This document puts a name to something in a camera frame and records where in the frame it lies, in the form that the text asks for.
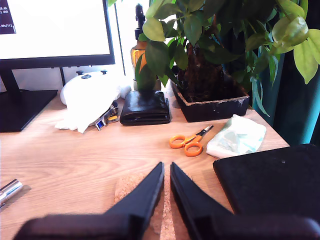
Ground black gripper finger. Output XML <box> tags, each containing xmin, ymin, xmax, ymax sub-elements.
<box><xmin>170</xmin><ymin>162</ymin><xmax>236</xmax><ymax>240</ymax></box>
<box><xmin>106</xmin><ymin>161</ymin><xmax>165</xmax><ymax>240</ymax></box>

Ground metallic silver laser pointer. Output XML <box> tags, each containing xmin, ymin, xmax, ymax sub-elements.
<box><xmin>0</xmin><ymin>178</ymin><xmax>24</xmax><ymax>208</ymax></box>

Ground round cork coaster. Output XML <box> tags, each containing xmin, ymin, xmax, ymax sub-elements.
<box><xmin>114</xmin><ymin>172</ymin><xmax>198</xmax><ymax>240</ymax></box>

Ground pale green tissue pack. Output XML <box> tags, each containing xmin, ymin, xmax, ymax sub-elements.
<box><xmin>206</xmin><ymin>114</ymin><xmax>267</xmax><ymax>160</ymax></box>

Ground black flat pad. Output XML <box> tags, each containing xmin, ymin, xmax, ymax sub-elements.
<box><xmin>212</xmin><ymin>143</ymin><xmax>320</xmax><ymax>223</ymax></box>

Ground black leather wallet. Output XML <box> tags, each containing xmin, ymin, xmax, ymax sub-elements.
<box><xmin>119</xmin><ymin>90</ymin><xmax>172</xmax><ymax>126</ymax></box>

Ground key bunch with blue tag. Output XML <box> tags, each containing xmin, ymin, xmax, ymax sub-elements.
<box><xmin>94</xmin><ymin>101</ymin><xmax>120</xmax><ymax>132</ymax></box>

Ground black square planter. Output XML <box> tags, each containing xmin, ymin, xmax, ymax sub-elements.
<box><xmin>170</xmin><ymin>72</ymin><xmax>251</xmax><ymax>123</ymax></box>

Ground white crumpled plastic bag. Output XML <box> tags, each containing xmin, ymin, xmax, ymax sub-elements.
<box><xmin>54</xmin><ymin>74</ymin><xmax>133</xmax><ymax>134</ymax></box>

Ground white game controller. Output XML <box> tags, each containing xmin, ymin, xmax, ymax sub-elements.
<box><xmin>59</xmin><ymin>69</ymin><xmax>118</xmax><ymax>106</ymax></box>

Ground amber pump bottle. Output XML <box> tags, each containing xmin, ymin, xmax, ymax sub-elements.
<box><xmin>130</xmin><ymin>3</ymin><xmax>151</xmax><ymax>91</ymax></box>

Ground dark teal curtain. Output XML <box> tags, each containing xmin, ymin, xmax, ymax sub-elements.
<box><xmin>249</xmin><ymin>0</ymin><xmax>320</xmax><ymax>148</ymax></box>

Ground green leafy houseplant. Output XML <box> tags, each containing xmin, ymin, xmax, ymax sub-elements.
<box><xmin>107</xmin><ymin>0</ymin><xmax>320</xmax><ymax>118</ymax></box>

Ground black Huawei computer monitor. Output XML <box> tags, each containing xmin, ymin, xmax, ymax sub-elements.
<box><xmin>0</xmin><ymin>0</ymin><xmax>116</xmax><ymax>133</ymax></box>

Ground orange handled scissors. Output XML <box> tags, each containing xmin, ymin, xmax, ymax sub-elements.
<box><xmin>168</xmin><ymin>124</ymin><xmax>215</xmax><ymax>158</ymax></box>

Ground thin black monitor cable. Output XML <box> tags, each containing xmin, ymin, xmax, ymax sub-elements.
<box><xmin>59</xmin><ymin>66</ymin><xmax>67</xmax><ymax>87</ymax></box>

